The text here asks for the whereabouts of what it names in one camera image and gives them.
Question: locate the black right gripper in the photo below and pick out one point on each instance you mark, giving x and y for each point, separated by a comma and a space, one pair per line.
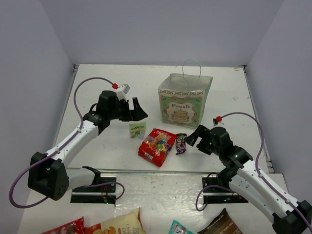
203, 132

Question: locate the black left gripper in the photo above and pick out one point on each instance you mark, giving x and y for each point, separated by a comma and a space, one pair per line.
131, 110

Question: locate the small green candy packet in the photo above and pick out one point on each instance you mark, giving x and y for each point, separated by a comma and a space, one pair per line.
137, 130

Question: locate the brown m&m packet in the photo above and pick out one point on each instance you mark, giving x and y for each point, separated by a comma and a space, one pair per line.
180, 143

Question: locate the decorated paper bag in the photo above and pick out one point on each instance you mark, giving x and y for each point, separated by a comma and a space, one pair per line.
182, 98

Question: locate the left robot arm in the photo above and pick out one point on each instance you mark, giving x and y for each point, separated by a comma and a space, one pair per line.
49, 174

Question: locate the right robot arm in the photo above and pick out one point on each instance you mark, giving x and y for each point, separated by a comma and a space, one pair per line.
241, 175

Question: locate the red fruit candy bag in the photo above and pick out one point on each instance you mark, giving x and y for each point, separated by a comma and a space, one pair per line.
156, 146

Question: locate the dark brown snack bag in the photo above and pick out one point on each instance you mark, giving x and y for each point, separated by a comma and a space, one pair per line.
222, 224

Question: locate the cream cassava chips bag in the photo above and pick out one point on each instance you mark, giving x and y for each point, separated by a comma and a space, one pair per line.
125, 224

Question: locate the red snack bag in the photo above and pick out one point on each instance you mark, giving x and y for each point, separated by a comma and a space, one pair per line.
74, 227

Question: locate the teal snack packet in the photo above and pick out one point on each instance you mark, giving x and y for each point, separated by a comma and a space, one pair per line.
178, 228

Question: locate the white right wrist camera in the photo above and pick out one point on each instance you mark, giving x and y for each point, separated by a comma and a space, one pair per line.
217, 121

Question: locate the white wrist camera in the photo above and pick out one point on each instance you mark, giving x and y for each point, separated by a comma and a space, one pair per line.
217, 121
121, 91

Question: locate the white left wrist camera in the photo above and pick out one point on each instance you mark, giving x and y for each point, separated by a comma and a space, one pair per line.
121, 91

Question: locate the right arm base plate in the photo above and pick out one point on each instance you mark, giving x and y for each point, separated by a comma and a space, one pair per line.
216, 195

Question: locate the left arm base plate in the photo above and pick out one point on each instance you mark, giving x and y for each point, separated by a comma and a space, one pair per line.
97, 195

